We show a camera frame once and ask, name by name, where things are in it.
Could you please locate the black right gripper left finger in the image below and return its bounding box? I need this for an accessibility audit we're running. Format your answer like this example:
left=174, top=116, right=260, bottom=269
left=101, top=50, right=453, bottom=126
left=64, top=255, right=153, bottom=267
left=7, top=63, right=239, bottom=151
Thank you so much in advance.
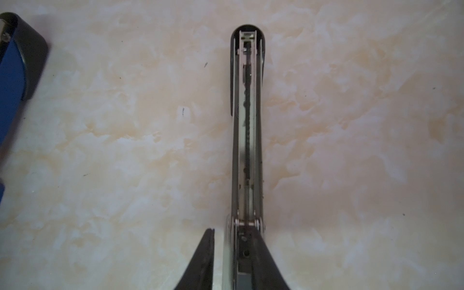
left=174, top=228, right=215, bottom=290

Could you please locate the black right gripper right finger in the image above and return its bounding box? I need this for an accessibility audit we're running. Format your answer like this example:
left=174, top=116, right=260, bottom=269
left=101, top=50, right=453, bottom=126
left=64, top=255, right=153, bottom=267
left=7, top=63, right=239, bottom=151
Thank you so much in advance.
left=248, top=227, right=290, bottom=290

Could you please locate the blue black stapler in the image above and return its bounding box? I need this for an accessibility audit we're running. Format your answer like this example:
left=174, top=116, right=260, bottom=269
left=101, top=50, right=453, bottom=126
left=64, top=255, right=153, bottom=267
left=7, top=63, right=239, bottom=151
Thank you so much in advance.
left=0, top=11, right=50, bottom=204

